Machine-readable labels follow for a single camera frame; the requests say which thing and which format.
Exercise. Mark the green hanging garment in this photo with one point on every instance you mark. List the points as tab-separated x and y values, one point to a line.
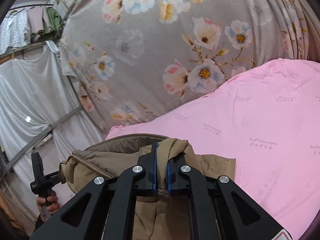
53	20

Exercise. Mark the white curtain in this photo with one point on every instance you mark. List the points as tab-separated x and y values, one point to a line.
30	92

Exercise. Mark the olive quilted jacket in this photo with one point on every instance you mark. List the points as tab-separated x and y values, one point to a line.
100	160

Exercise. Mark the pink bed sheet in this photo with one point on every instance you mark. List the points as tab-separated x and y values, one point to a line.
250	117

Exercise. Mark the white patterned garment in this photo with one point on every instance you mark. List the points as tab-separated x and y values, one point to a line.
12	30

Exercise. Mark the pink hanging garment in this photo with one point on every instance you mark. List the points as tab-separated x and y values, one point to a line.
36	20

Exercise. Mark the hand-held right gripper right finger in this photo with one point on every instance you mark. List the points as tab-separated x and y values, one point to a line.
169	180

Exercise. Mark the grey metal rail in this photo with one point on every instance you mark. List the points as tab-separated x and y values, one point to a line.
30	6
45	135
27	48

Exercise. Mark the person's left hand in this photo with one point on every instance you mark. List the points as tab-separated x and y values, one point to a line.
51	203

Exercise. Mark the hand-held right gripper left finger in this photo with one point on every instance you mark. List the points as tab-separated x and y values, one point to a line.
155	175

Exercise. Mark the grey floral cloth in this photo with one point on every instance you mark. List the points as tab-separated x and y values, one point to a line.
150	55

